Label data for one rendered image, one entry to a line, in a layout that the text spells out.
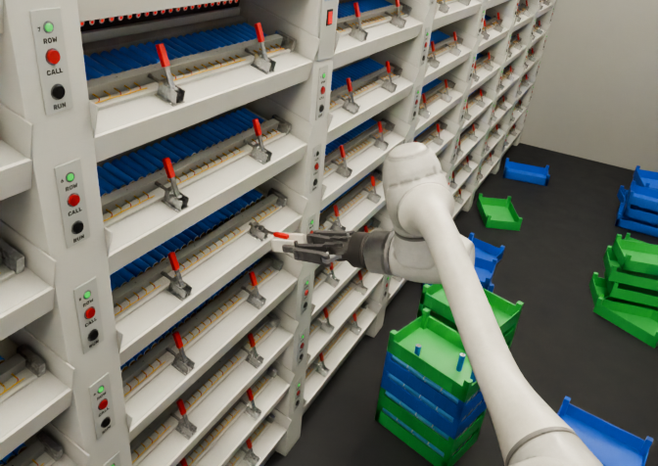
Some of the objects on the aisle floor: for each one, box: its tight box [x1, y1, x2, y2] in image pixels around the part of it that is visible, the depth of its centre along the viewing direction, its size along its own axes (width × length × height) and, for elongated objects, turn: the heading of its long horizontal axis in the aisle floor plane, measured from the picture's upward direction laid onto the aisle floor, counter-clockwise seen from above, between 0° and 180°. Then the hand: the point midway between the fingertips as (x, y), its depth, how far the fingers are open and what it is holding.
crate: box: [557, 396, 653, 466], centre depth 199 cm, size 30×20×8 cm
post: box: [0, 0, 132, 466], centre depth 98 cm, size 20×9×173 cm, turn 53°
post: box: [240, 0, 341, 456], centre depth 154 cm, size 20×9×173 cm, turn 53°
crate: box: [375, 404, 482, 466], centre depth 200 cm, size 30×20×8 cm
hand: (288, 243), depth 129 cm, fingers open, 3 cm apart
